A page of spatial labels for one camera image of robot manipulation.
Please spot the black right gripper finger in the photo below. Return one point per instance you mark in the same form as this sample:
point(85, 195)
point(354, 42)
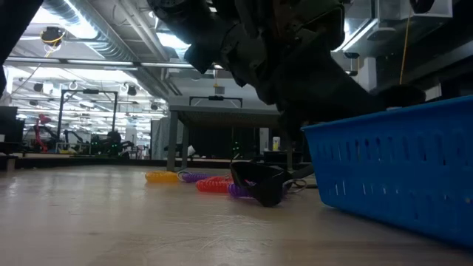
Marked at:
point(289, 140)
point(301, 171)

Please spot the black binder clip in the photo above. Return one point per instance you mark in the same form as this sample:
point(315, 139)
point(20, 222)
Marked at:
point(258, 188)

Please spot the blue plastic basket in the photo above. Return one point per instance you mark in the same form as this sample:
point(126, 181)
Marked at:
point(388, 166)

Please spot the red desk lamp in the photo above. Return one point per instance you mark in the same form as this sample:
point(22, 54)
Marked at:
point(40, 129)

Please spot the grey perforated metal riser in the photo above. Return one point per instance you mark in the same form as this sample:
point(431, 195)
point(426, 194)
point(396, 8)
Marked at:
point(221, 109)

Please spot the grey cabinet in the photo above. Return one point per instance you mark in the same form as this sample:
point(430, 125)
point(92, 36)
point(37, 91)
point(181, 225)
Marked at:
point(159, 138)

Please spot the long ceiling light bar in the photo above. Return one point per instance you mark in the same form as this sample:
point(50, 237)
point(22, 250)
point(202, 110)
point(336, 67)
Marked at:
point(99, 62)

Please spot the black robot arms green lights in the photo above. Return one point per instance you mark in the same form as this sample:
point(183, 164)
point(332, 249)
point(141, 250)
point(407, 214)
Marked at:
point(107, 144)

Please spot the wooden workbench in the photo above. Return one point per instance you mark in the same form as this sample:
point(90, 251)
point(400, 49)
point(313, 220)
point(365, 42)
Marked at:
point(55, 155)

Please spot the black computer monitor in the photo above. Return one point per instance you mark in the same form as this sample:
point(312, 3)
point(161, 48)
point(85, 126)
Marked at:
point(11, 123)

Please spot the black station camera frame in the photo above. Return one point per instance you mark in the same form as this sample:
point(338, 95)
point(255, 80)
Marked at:
point(61, 118)

